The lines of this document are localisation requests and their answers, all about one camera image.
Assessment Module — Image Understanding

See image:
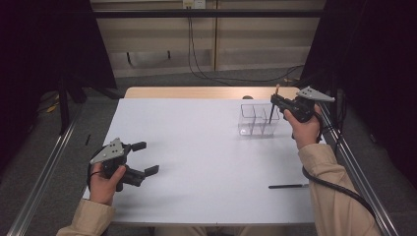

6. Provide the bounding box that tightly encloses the right hand-held gripper black cable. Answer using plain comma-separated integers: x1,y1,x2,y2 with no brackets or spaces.
301,103,378,219

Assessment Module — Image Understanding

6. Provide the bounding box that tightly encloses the black horizontal frame bar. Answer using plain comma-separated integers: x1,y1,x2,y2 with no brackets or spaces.
92,9,326,19

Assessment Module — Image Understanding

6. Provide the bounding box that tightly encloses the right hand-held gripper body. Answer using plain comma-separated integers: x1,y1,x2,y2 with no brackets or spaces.
278,86,336,124

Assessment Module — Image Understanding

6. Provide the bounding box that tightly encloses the white wall socket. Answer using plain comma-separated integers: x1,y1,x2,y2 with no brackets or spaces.
182,0,207,10

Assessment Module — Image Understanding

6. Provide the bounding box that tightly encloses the metal floor rail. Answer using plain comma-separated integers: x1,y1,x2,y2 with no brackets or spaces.
6,97,87,236
314,97,400,236

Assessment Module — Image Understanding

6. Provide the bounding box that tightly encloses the yellow floor scrap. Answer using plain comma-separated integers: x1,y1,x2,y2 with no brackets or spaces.
45,101,62,114

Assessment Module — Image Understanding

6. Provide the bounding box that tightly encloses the person's left hand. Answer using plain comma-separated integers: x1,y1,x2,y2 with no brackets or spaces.
89,161,127,207

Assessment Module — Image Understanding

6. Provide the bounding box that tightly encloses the black curtain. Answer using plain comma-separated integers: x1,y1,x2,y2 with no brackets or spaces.
0,0,118,180
299,0,417,191

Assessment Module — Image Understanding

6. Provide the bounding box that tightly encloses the left hand-held gripper black cable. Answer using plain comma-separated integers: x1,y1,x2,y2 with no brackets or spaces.
86,147,103,195

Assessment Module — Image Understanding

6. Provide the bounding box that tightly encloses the black stand post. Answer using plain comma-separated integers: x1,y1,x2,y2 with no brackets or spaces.
57,75,72,136
328,72,339,132

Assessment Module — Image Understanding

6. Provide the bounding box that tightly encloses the black pen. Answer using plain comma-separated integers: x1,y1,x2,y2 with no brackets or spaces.
268,183,310,190

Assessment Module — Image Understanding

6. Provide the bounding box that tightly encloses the person's right hand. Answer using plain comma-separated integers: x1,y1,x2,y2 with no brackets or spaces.
283,103,324,150

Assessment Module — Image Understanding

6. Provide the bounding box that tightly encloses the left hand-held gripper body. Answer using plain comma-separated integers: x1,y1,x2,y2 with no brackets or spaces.
89,137,147,193

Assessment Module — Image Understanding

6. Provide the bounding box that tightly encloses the hand-held gripper black cable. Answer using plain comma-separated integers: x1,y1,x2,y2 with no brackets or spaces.
301,103,378,219
86,147,103,195

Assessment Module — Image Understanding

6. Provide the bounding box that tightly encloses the black cable on floor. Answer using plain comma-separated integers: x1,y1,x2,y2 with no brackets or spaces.
187,16,306,87

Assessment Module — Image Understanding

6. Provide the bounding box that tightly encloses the thin black brush orange end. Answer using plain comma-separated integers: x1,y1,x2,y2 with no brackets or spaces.
268,83,281,125

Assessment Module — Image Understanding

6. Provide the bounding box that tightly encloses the clear plastic organizer box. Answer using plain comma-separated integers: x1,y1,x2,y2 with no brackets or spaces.
238,102,280,138

